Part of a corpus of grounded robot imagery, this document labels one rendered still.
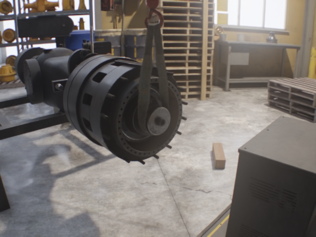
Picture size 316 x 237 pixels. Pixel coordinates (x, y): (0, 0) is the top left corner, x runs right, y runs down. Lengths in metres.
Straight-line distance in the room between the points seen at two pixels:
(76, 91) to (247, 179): 0.97
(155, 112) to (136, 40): 3.27
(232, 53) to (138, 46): 2.32
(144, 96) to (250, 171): 0.57
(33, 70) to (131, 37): 2.39
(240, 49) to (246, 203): 5.03
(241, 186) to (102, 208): 1.23
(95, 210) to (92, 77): 1.06
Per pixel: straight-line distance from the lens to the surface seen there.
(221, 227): 1.41
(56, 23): 3.73
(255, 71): 6.98
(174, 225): 1.87
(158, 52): 1.17
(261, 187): 1.05
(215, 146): 2.77
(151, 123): 1.20
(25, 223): 2.06
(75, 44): 3.96
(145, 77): 1.16
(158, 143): 1.39
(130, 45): 4.45
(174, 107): 1.40
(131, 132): 1.34
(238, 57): 5.93
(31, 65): 2.43
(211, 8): 4.97
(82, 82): 1.41
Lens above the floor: 1.27
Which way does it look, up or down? 19 degrees down
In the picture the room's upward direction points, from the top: straight up
